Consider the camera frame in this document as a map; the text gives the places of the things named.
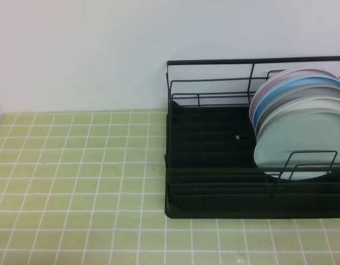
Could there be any blue plate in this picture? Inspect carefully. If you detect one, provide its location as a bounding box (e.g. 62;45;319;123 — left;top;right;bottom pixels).
250;76;340;130

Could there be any black drip tray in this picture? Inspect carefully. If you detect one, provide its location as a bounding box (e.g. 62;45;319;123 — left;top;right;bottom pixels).
164;102;340;219

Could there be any white plate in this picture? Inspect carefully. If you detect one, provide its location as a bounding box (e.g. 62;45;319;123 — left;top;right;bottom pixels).
256;97;340;141

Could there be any pink plate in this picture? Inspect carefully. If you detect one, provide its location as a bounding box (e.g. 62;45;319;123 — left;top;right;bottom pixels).
249;68;340;121

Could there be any light green round plate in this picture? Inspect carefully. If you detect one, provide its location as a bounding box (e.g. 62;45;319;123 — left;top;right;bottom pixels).
254;109;340;169

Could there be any black wire dish rack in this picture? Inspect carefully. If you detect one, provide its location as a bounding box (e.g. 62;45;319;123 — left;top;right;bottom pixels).
164;68;340;203

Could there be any grey plate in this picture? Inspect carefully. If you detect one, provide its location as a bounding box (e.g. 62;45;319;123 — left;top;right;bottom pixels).
253;86;340;135

